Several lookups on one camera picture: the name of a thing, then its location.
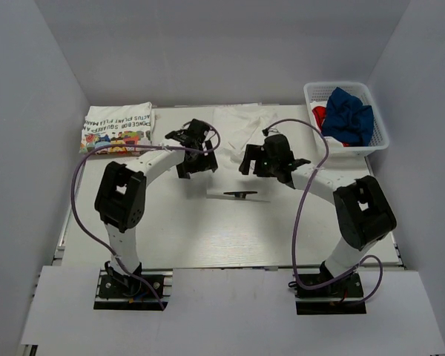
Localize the dark blue t-shirt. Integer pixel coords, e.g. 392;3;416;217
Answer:
321;87;375;147

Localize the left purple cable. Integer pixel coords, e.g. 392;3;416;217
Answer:
70;128;222;311

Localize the white plastic mesh basket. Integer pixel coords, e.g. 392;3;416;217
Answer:
303;82;389;157

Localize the purple cable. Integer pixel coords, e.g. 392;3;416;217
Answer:
262;118;385;307
70;128;222;311

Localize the white t-shirt black graphic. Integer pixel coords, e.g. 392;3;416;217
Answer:
205;105;283;204

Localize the folded white cartoon t-shirt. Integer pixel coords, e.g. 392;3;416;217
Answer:
79;102;154;154

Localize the white t-shirt red graphic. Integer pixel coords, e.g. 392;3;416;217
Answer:
310;102;348;147

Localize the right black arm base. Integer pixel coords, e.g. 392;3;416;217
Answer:
288;273;366;316

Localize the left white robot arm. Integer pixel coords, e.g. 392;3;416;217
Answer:
94;119;218;296

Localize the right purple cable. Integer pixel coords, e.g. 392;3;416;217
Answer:
262;118;385;307

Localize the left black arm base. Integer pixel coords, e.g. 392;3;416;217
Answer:
93;270;174;312

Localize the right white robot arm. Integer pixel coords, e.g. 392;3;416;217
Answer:
239;134;397;296

